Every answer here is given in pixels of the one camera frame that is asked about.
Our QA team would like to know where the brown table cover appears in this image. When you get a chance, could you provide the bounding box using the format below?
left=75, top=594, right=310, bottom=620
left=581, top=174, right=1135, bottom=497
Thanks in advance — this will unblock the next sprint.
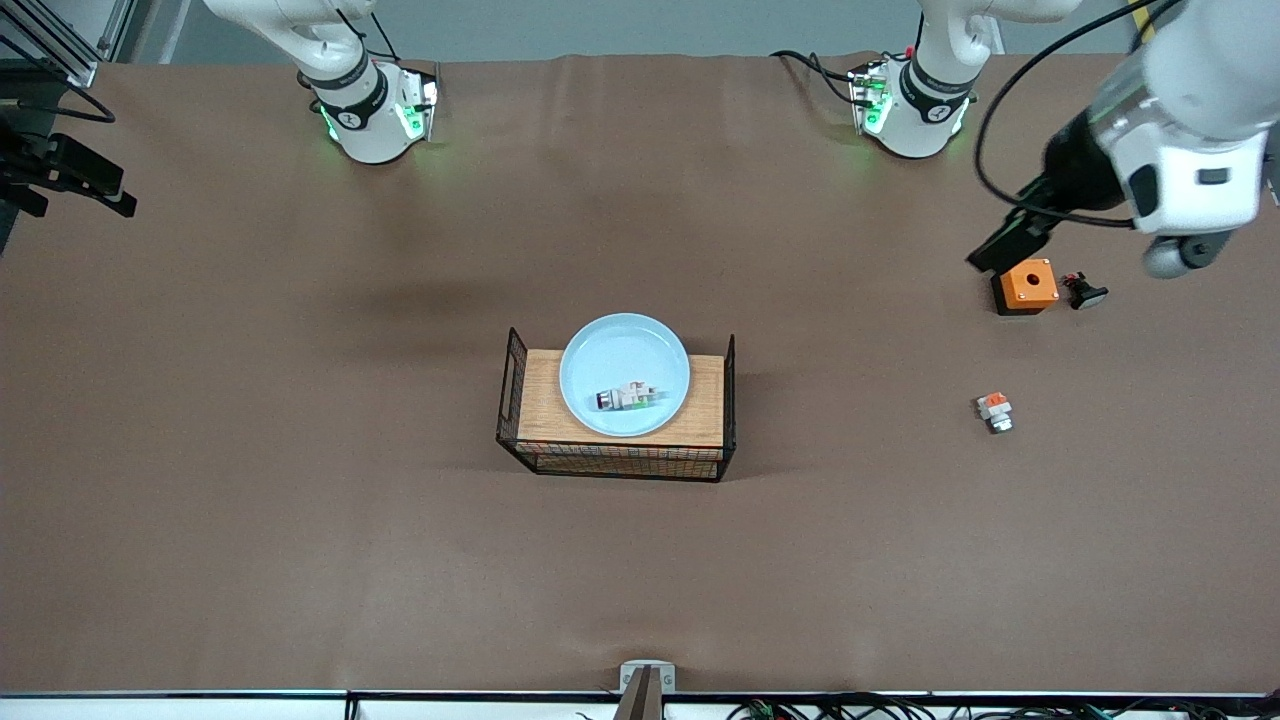
left=0, top=52, right=1280, bottom=696

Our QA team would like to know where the black push button head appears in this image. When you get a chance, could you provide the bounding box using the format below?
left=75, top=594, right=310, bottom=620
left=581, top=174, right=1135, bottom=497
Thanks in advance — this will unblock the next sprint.
left=1062, top=271, right=1110, bottom=311

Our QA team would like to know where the black wire basket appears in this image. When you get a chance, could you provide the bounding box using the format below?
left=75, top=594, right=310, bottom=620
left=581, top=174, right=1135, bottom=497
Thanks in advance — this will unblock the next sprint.
left=496, top=327, right=738, bottom=483

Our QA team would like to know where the light blue round plate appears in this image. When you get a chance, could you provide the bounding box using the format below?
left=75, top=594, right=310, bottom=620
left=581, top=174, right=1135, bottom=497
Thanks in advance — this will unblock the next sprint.
left=559, top=313, right=692, bottom=438

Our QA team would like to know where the aluminium frame profile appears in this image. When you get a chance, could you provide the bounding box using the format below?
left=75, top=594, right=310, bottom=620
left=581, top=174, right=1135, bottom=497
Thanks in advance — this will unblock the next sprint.
left=0, top=0, right=136, bottom=89

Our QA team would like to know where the wooden basket lid board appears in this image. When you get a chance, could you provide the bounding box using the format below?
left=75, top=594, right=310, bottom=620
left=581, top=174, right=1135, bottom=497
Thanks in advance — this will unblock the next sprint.
left=517, top=349, right=726, bottom=448

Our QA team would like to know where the black cable bundle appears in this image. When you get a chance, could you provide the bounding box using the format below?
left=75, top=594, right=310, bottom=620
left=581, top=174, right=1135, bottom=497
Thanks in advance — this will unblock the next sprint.
left=575, top=692, right=1280, bottom=720

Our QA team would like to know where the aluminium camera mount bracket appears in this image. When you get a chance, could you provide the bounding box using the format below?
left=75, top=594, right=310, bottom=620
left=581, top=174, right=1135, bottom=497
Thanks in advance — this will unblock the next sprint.
left=612, top=660, right=678, bottom=720

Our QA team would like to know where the orange button enclosure box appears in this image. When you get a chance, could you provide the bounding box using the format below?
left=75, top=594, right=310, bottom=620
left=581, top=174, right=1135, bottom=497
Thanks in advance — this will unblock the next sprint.
left=991, top=259, right=1060, bottom=317

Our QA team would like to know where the white table edge rail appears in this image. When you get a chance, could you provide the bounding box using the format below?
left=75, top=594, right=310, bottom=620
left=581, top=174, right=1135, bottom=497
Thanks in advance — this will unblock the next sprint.
left=0, top=690, right=1280, bottom=720

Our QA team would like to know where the black base cable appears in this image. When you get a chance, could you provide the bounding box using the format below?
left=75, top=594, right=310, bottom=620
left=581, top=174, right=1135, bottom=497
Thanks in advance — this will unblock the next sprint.
left=335, top=0, right=403, bottom=63
left=770, top=50, right=863, bottom=106

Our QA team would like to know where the white base connector plate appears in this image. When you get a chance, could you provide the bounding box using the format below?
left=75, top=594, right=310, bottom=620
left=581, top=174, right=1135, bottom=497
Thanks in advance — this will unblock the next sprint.
left=395, top=62, right=439, bottom=143
left=848, top=60, right=891, bottom=136

